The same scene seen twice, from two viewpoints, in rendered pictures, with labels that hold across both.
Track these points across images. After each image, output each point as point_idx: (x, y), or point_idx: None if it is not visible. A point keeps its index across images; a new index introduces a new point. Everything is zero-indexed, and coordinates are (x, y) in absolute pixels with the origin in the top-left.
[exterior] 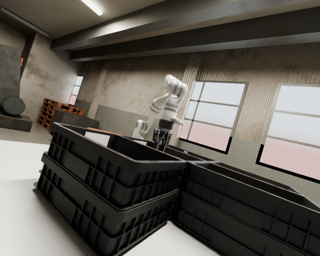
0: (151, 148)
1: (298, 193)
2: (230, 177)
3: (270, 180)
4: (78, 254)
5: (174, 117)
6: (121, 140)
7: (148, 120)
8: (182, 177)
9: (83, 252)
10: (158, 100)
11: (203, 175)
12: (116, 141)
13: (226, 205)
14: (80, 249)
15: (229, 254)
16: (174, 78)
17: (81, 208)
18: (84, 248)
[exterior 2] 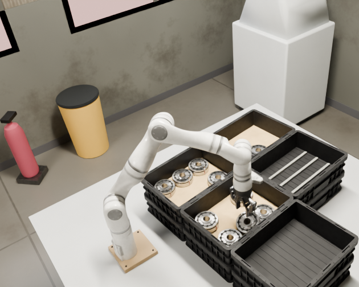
0: (270, 220)
1: (284, 125)
2: (263, 160)
3: (243, 117)
4: (346, 286)
5: (261, 179)
6: (243, 247)
7: (121, 189)
8: None
9: (343, 284)
10: (150, 160)
11: (305, 193)
12: (237, 254)
13: (315, 192)
14: (342, 286)
15: (318, 206)
16: (171, 121)
17: (332, 283)
18: (341, 284)
